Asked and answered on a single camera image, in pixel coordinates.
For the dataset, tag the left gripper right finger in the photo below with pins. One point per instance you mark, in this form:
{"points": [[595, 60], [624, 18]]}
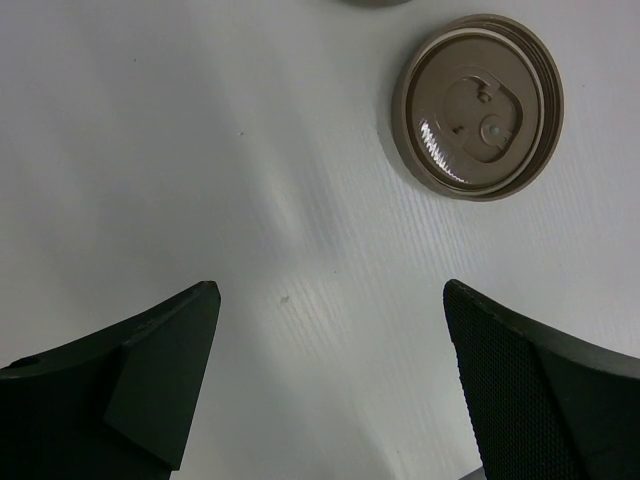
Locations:
{"points": [[542, 403]]}

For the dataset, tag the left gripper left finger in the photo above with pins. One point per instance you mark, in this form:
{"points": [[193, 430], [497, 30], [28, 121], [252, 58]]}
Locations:
{"points": [[115, 404]]}

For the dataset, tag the brown steel lunch container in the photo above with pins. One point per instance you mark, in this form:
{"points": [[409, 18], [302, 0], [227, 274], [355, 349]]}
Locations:
{"points": [[372, 4]]}

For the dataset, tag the brown round lid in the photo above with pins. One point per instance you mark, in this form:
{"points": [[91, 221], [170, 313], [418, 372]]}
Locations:
{"points": [[477, 110]]}

